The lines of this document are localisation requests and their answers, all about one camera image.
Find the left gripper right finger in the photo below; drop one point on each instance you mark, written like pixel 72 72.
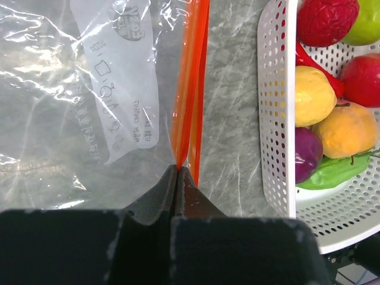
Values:
pixel 207 247

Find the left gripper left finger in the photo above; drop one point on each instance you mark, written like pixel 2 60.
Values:
pixel 107 246

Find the purple onion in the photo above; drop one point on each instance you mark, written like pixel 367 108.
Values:
pixel 308 154

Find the clear zip top bag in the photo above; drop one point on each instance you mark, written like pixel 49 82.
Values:
pixel 98 99

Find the yellow lemon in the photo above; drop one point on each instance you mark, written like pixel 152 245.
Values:
pixel 314 98

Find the orange fruit with leaf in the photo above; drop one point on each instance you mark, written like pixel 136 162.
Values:
pixel 348 130

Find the white perforated basket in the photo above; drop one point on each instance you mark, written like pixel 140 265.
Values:
pixel 338 217

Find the green bitter gourd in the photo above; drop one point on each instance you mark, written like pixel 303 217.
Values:
pixel 333 172

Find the red apple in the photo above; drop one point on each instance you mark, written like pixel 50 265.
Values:
pixel 360 77

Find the red wrinkled fruit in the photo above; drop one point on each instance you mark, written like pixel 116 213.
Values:
pixel 322 23

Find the green pear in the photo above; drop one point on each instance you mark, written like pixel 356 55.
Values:
pixel 365 30

